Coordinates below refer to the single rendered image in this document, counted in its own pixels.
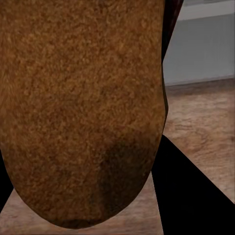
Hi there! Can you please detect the sandal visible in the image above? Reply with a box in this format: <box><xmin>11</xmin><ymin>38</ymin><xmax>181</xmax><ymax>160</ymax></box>
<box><xmin>0</xmin><ymin>0</ymin><xmax>184</xmax><ymax>230</ymax></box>

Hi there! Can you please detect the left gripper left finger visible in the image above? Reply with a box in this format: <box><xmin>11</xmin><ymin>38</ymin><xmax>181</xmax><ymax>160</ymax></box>
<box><xmin>0</xmin><ymin>149</ymin><xmax>14</xmax><ymax>213</ymax></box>

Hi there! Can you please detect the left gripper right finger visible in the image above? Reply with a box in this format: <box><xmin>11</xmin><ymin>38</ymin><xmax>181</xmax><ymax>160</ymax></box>
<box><xmin>151</xmin><ymin>135</ymin><xmax>235</xmax><ymax>235</ymax></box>

